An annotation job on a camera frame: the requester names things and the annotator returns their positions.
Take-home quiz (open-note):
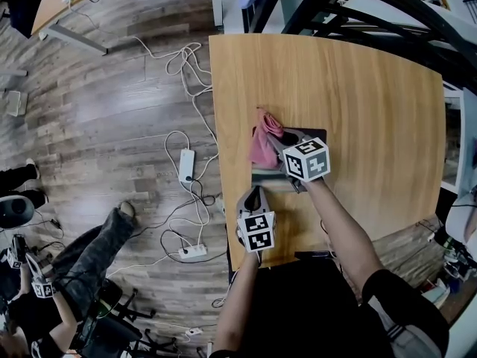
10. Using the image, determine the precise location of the slim white power strip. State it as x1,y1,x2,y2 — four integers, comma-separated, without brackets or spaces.
177,148,196,184

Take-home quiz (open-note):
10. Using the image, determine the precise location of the long wooden desk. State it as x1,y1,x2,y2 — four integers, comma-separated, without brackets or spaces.
31,0,131,55

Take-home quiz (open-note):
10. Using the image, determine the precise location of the person's left forearm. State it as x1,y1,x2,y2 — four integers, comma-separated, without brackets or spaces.
214,251,262,354

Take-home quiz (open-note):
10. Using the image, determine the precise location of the black green device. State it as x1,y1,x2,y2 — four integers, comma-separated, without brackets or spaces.
95,280,124,318

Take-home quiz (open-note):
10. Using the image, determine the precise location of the small white floor box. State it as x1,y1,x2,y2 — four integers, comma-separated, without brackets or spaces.
5,90,29,117

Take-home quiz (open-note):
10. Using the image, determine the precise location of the tangled white cable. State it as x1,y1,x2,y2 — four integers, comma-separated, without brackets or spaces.
132,35,221,163

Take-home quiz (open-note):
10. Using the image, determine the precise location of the person's right forearm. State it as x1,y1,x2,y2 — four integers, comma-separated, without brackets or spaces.
305,179,387,305

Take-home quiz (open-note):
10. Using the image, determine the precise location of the black office chair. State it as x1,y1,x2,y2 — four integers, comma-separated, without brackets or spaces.
70,287,180,358

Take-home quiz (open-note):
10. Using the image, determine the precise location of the grey black rounded device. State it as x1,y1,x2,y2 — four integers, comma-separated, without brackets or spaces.
0,195,37,230

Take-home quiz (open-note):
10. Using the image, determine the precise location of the person's black clothing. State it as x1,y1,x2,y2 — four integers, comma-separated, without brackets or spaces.
208,251,450,358

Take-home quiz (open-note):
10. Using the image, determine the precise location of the black flat box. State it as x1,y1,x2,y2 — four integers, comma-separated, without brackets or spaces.
294,251,332,260

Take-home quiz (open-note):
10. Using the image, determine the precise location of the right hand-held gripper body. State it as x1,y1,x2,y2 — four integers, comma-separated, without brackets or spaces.
279,136,332,195

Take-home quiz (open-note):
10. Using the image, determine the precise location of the pink cloth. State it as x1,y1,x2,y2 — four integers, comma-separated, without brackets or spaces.
247,106,286,171

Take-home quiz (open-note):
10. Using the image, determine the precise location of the white multi-socket power strip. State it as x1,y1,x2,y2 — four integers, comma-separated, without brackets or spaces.
177,242,208,263

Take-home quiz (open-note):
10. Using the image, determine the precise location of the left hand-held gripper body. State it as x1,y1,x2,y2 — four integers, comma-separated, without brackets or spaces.
236,210,278,254

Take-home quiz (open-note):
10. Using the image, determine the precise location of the dark printed mat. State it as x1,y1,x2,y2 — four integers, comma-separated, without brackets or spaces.
251,127,328,193

